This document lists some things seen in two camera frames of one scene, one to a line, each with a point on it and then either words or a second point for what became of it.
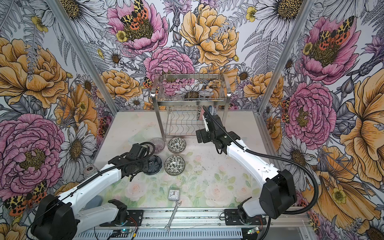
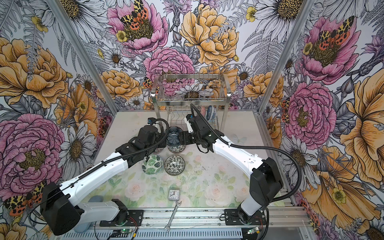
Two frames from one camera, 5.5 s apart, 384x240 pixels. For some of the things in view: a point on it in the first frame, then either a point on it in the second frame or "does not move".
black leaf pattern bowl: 176,145 does not move
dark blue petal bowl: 154,165 -> 173,138
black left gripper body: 142,166 -> 159,139
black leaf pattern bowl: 174,165 does not move
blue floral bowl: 212,110 does not move
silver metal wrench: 177,204 does not move
